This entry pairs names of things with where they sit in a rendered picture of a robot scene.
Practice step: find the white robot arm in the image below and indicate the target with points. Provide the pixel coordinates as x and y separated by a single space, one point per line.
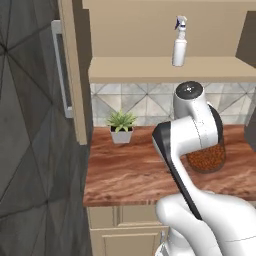
200 126

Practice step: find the glass jar with brown contents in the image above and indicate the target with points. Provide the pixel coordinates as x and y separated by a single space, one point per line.
208 161

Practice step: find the beige base cabinet door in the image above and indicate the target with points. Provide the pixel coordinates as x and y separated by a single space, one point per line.
128 243

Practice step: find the green plant in white pot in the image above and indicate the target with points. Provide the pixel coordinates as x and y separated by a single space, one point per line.
121 128

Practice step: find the beige drawer front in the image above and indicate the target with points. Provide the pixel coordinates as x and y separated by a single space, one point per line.
123 216

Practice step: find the white spray bottle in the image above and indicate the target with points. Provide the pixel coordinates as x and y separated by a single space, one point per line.
179 50

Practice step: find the beige open wall cabinet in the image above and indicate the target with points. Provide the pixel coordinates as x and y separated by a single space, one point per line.
140 68

